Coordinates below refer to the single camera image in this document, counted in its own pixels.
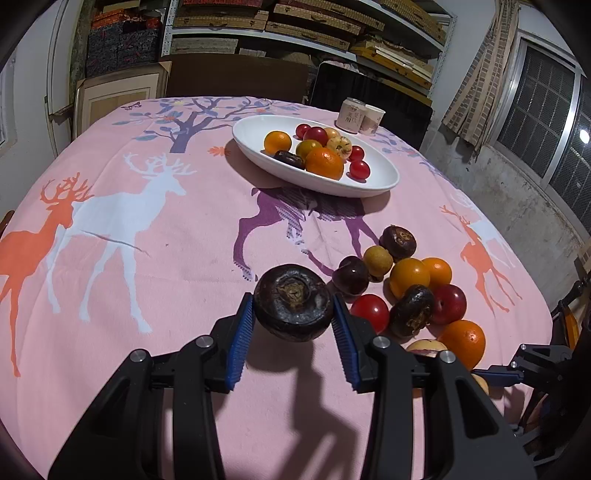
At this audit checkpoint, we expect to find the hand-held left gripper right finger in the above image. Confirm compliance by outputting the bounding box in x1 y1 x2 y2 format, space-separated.
331 294 539 480

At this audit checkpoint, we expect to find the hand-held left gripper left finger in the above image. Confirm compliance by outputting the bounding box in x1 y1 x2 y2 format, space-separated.
48 293 256 480

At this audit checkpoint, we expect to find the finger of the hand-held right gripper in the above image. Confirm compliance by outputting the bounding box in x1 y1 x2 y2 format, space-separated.
551 277 591 352
472 345 578 387

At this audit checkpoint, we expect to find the large orange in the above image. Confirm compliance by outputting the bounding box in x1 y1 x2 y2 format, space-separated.
438 319 487 371

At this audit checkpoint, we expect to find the dark purple plum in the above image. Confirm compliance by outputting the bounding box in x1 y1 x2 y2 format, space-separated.
332 256 370 296

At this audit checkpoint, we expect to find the reddish purple plum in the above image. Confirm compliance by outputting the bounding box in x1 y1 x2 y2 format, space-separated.
429 284 467 321

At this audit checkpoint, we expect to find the yellow-orange tangerine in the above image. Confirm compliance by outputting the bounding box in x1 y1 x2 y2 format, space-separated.
389 257 431 300

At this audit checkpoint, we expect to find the orange tangerine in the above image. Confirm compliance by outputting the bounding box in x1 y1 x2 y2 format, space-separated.
422 257 453 289
305 147 345 181
263 131 293 155

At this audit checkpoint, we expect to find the white oval plate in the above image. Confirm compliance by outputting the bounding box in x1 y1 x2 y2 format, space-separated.
232 114 400 198

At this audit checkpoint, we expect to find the pink deer-print tablecloth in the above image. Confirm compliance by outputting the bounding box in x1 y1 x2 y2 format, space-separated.
0 95 555 480

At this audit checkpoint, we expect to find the mesh-covered window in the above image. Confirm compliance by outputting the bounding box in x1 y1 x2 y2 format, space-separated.
489 28 591 227

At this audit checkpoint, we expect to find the white paper cup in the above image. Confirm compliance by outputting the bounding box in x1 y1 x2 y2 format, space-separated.
360 104 386 136

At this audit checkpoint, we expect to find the pale drink can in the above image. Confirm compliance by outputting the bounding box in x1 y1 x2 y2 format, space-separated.
335 97 365 134

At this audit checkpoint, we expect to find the brick-pattern curtain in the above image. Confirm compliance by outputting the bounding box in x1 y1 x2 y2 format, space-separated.
441 0 520 160

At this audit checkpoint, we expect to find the black panel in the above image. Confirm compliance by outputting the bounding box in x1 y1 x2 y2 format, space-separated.
309 62 432 151

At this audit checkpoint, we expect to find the wooden framed panel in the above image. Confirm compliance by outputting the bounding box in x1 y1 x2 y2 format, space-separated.
74 60 171 139

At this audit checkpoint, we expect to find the white metal shelf rack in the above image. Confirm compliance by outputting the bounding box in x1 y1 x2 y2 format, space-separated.
161 0 458 93

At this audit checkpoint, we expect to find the pile of dark patterned boxes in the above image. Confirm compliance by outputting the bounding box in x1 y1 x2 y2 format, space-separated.
88 9 162 77

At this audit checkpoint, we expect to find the white door frame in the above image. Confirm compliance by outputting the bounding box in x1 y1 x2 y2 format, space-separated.
44 0 77 144

